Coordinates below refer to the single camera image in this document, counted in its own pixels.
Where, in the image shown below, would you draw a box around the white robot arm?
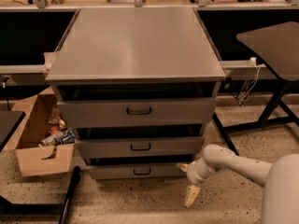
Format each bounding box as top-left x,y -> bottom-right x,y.
178,145 -> 299,224

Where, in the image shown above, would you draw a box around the grey top drawer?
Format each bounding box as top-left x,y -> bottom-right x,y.
58,97 -> 217,128

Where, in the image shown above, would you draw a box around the grey middle drawer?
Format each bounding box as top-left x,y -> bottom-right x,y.
76,137 -> 204,159

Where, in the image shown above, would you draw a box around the cardboard box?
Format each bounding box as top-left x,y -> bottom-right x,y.
4,88 -> 74,177

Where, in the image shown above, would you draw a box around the white cables on rail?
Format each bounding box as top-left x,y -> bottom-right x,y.
236,57 -> 263,106

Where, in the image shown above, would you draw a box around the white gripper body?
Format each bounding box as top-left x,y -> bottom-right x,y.
187,158 -> 216,185

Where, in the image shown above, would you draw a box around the black side table right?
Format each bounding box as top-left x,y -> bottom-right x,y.
213,21 -> 299,153

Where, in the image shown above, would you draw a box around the trash in cardboard box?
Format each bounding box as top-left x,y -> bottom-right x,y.
38,107 -> 75,147

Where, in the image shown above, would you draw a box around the grey bottom drawer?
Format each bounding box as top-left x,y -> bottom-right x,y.
88,162 -> 186,180

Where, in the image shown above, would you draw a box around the grey drawer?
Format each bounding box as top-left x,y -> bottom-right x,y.
76,137 -> 204,159
88,162 -> 186,180
58,97 -> 217,128

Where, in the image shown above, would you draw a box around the grey metal drawer cabinet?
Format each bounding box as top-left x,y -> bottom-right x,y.
47,7 -> 225,169

